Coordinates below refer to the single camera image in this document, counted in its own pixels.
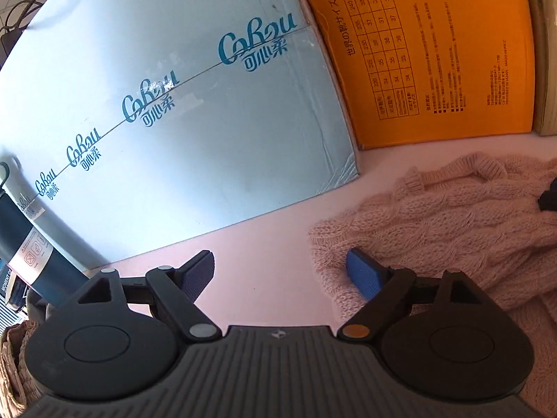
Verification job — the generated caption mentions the dark blue striped box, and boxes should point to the dark blue striped box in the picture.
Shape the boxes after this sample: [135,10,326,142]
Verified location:
[0,261,29,328]

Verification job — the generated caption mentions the pink knit sweater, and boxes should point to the pink knit sweater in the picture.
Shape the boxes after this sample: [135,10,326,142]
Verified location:
[308,152,557,414]

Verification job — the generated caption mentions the dark teal thermos bottle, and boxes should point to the dark teal thermos bottle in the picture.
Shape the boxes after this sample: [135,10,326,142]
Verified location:
[0,161,94,310]

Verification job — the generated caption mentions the brown cardboard box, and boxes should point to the brown cardboard box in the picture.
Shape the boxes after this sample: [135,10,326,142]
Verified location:
[520,0,557,137]

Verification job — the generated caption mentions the beige quilted jacket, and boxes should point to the beige quilted jacket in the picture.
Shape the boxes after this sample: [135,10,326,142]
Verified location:
[0,320,44,418]

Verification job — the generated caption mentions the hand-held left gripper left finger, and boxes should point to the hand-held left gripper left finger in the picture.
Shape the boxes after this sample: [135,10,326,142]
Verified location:
[76,250,220,344]

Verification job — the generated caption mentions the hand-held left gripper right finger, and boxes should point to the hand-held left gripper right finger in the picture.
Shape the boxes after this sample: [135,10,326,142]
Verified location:
[337,247,494,344]

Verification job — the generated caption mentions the orange printed box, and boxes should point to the orange printed box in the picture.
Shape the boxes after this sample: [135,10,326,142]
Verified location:
[291,0,535,150]

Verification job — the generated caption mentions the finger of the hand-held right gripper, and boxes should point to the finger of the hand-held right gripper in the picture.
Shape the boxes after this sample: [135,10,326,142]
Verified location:
[538,182,557,212]

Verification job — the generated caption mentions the light blue carton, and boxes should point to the light blue carton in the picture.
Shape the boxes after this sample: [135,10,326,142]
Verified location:
[0,0,362,273]

